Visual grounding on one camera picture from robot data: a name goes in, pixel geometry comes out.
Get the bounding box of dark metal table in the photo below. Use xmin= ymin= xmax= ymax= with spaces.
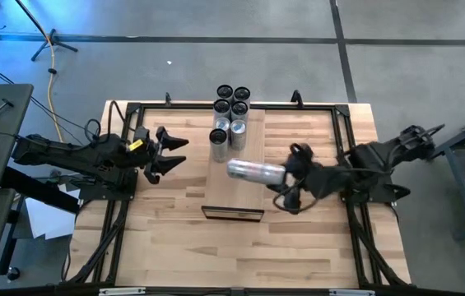
xmin=421 ymin=105 xmax=465 ymax=242

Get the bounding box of black tripod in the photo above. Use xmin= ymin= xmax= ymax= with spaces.
xmin=13 ymin=0 xmax=80 ymax=62

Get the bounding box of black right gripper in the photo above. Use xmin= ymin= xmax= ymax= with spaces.
xmin=265 ymin=152 xmax=336 ymax=201

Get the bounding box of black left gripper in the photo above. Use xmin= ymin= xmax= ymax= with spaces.
xmin=139 ymin=126 xmax=190 ymax=185

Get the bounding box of silver bracket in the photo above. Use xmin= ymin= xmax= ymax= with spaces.
xmin=98 ymin=287 xmax=147 ymax=296
xmin=328 ymin=289 xmax=376 ymax=296

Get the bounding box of wooden shelf black metal frame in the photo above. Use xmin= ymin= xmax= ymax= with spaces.
xmin=201 ymin=107 xmax=267 ymax=223

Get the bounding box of black diagonal beam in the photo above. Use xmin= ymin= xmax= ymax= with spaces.
xmin=0 ymin=166 xmax=81 ymax=215

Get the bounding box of black camera cable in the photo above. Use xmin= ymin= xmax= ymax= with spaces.
xmin=107 ymin=100 xmax=129 ymax=137

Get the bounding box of white beverage can black lid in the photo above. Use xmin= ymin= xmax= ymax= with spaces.
xmin=216 ymin=85 xmax=235 ymax=104
xmin=233 ymin=86 xmax=252 ymax=106
xmin=226 ymin=158 xmax=287 ymax=186
xmin=212 ymin=99 xmax=232 ymax=123
xmin=209 ymin=127 xmax=229 ymax=164
xmin=230 ymin=100 xmax=249 ymax=123

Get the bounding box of yellow floor cable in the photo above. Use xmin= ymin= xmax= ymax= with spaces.
xmin=45 ymin=39 xmax=64 ymax=143

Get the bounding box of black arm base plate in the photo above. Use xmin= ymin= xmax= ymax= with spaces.
xmin=77 ymin=167 xmax=139 ymax=202
xmin=336 ymin=169 xmax=412 ymax=206

